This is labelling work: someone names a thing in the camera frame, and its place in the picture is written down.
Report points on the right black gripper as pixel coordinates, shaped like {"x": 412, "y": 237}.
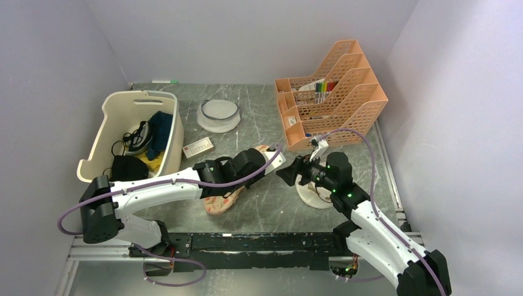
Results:
{"x": 301, "y": 165}

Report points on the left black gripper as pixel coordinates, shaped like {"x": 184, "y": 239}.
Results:
{"x": 248, "y": 185}

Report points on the floral pink laundry bag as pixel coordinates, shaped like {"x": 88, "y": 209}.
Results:
{"x": 219, "y": 200}

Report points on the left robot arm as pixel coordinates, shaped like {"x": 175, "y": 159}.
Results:
{"x": 109, "y": 208}

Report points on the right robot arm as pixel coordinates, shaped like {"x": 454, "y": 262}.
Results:
{"x": 408, "y": 266}

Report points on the round white mesh bag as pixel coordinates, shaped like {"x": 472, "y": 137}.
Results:
{"x": 218, "y": 115}

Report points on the black white bra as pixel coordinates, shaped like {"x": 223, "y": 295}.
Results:
{"x": 138, "y": 141}

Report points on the cream laundry basket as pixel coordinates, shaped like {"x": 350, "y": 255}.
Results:
{"x": 123, "y": 111}

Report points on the small white red box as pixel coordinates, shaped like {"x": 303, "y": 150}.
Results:
{"x": 198, "y": 147}

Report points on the coloured markers set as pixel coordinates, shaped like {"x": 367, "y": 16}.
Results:
{"x": 325, "y": 87}

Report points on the orange file organizer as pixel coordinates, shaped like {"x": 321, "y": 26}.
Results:
{"x": 354, "y": 104}

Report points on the yellow cloth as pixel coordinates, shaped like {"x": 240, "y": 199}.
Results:
{"x": 154, "y": 164}

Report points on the blue cloth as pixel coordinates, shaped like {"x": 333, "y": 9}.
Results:
{"x": 160, "y": 123}

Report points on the black garment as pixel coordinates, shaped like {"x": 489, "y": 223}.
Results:
{"x": 126, "y": 168}

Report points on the green white marker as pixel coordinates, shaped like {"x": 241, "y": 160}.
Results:
{"x": 164, "y": 81}

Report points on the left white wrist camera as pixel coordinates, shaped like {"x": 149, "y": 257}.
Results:
{"x": 273, "y": 161}

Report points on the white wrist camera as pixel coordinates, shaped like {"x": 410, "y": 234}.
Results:
{"x": 273, "y": 161}
{"x": 320, "y": 146}

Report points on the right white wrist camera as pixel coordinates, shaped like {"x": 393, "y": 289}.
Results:
{"x": 320, "y": 146}

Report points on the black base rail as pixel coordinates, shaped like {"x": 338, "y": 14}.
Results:
{"x": 192, "y": 251}

